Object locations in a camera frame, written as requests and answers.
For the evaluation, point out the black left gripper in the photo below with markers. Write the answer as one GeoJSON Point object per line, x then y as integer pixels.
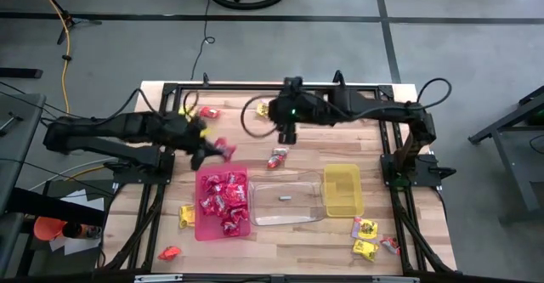
{"type": "Point", "coordinates": [195, 136]}

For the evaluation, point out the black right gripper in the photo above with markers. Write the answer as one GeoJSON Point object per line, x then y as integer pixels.
{"type": "Point", "coordinates": [285, 109]}

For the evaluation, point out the yellow candy packet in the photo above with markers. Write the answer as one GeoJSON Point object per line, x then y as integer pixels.
{"type": "Point", "coordinates": [262, 109]}
{"type": "Point", "coordinates": [183, 111]}
{"type": "Point", "coordinates": [187, 216]}
{"type": "Point", "coordinates": [364, 228]}
{"type": "Point", "coordinates": [365, 249]}

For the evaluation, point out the orange Reese's candy packet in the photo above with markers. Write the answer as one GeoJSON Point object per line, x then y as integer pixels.
{"type": "Point", "coordinates": [209, 112]}
{"type": "Point", "coordinates": [389, 245]}
{"type": "Point", "coordinates": [280, 151]}
{"type": "Point", "coordinates": [274, 162]}
{"type": "Point", "coordinates": [169, 253]}

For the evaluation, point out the red plastic bin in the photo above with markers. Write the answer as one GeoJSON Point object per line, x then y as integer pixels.
{"type": "Point", "coordinates": [204, 232]}

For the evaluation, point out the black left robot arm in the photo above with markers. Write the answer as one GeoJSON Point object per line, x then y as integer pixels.
{"type": "Point", "coordinates": [85, 134]}

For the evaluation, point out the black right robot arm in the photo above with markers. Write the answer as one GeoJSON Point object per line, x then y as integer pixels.
{"type": "Point", "coordinates": [361, 104]}

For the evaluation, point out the yellow tape tag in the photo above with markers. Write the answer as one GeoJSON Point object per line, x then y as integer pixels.
{"type": "Point", "coordinates": [206, 132]}

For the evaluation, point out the clear plastic bin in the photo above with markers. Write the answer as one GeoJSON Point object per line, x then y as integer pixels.
{"type": "Point", "coordinates": [297, 208]}

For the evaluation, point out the yellow plastic bin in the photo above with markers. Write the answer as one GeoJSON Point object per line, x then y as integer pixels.
{"type": "Point", "coordinates": [344, 194]}

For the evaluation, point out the white paper sheet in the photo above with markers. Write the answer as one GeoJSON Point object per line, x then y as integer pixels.
{"type": "Point", "coordinates": [78, 245]}
{"type": "Point", "coordinates": [91, 204]}

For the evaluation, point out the dark bottle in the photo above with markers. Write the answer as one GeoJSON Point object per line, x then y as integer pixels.
{"type": "Point", "coordinates": [74, 230]}

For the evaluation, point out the black padded beam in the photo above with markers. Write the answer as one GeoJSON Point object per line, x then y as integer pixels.
{"type": "Point", "coordinates": [51, 206]}

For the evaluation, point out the black tripod stand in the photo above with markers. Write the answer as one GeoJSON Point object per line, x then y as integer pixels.
{"type": "Point", "coordinates": [70, 21]}

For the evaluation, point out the black flat bar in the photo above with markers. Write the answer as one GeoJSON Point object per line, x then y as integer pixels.
{"type": "Point", "coordinates": [21, 73]}

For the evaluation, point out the silver metal bracket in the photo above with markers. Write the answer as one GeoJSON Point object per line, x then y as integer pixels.
{"type": "Point", "coordinates": [157, 278]}
{"type": "Point", "coordinates": [395, 280]}

